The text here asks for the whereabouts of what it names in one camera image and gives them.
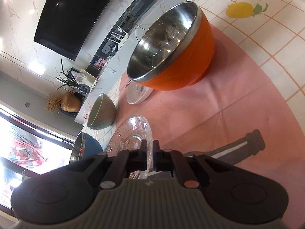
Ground green potted plant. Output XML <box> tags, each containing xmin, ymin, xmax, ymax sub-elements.
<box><xmin>55</xmin><ymin>60</ymin><xmax>80</xmax><ymax>89</ymax></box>

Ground green ceramic bowl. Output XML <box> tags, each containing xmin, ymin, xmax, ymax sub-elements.
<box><xmin>87</xmin><ymin>93</ymin><xmax>116</xmax><ymax>130</ymax></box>

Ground lemon pattern tablecloth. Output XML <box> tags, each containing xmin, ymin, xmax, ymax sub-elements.
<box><xmin>83</xmin><ymin>0</ymin><xmax>304</xmax><ymax>146</ymax></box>

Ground black television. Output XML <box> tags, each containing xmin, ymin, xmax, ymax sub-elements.
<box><xmin>34</xmin><ymin>0</ymin><xmax>110</xmax><ymax>61</ymax></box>

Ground clear glass beaded plate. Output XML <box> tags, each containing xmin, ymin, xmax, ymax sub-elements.
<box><xmin>105</xmin><ymin>115</ymin><xmax>153</xmax><ymax>179</ymax></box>

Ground white wifi router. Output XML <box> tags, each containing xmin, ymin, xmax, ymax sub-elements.
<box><xmin>107</xmin><ymin>25</ymin><xmax>129</xmax><ymax>50</ymax></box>

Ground blue steel bowl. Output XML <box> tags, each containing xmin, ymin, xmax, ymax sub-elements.
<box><xmin>69</xmin><ymin>131</ymin><xmax>103</xmax><ymax>163</ymax></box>

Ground orange steel bowl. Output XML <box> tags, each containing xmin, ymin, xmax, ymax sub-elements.
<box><xmin>127</xmin><ymin>2</ymin><xmax>215</xmax><ymax>90</ymax></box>

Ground pink restaurant placemat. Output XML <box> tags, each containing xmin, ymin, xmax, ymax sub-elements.
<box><xmin>117</xmin><ymin>27</ymin><xmax>304</xmax><ymax>228</ymax></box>

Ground white sticker bowl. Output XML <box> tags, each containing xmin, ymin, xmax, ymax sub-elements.
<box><xmin>127</xmin><ymin>81</ymin><xmax>153</xmax><ymax>105</ymax></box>

